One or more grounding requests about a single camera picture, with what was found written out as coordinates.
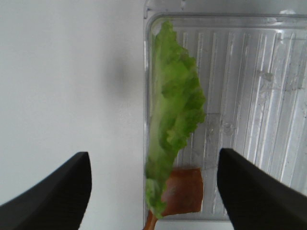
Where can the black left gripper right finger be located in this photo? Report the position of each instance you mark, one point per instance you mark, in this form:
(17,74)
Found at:
(256,201)

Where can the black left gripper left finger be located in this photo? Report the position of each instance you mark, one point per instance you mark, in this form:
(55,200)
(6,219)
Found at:
(58,202)

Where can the bacon strip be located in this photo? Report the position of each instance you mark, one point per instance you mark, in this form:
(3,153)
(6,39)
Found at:
(181,193)

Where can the green lettuce leaf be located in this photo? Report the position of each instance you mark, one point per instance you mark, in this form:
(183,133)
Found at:
(177,109)

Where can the left clear plastic tray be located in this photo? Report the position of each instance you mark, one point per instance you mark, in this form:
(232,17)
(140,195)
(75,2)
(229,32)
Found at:
(251,59)

